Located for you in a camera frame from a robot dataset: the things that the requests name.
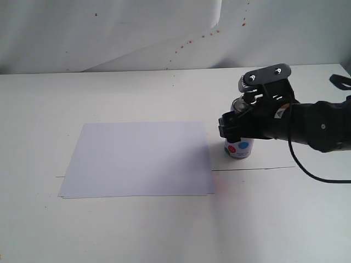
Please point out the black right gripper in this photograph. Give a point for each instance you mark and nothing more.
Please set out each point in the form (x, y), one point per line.
(264, 115)

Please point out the white spray paint can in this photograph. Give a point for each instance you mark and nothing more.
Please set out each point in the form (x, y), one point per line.
(243, 148)

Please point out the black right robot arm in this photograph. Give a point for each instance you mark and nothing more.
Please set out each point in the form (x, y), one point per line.
(324, 126)

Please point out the white backdrop paper sheet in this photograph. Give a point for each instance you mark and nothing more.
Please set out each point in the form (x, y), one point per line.
(73, 36)

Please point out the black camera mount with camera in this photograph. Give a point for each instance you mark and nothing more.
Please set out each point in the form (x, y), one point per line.
(262, 76)

